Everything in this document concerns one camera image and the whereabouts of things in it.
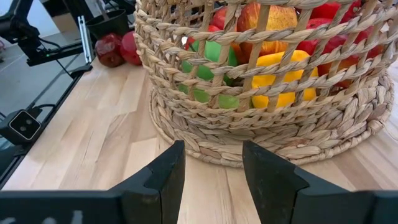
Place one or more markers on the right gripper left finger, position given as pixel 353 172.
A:
pixel 93 207

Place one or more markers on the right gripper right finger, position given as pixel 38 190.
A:
pixel 295 202

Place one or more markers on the woven wicker basket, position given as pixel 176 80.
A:
pixel 280 133

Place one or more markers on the yellow bell pepper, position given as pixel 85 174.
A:
pixel 280 77

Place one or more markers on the red orange mango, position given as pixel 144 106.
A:
pixel 345 67

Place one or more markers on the dark red pomegranate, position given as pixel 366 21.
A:
pixel 109 49

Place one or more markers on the green mango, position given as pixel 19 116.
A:
pixel 214 51

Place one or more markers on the yellow red apple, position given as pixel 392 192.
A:
pixel 276 18

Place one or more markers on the black plant pot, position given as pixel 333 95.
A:
pixel 107 23

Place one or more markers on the black aluminium frame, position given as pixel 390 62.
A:
pixel 7 169

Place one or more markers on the black depth camera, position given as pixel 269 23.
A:
pixel 23 126

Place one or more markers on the silver metal bracket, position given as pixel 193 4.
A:
pixel 84 40

